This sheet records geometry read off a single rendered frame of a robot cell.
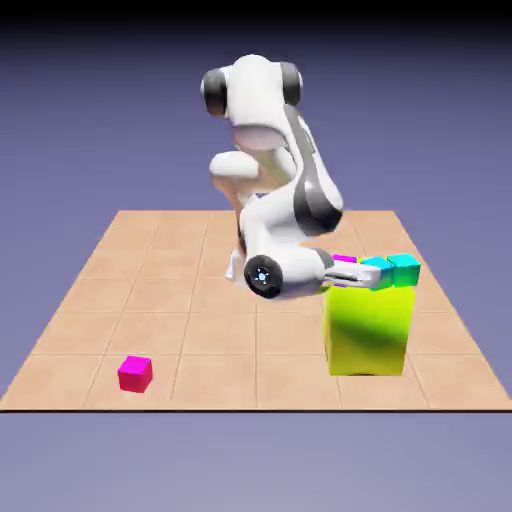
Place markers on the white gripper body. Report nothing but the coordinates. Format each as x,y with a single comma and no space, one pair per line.
352,276

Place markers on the small cyan cube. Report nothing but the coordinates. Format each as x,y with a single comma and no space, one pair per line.
404,270
382,270

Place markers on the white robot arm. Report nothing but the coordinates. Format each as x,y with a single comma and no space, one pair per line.
276,224

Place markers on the large yellow-green box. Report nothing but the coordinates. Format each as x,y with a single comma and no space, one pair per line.
366,332

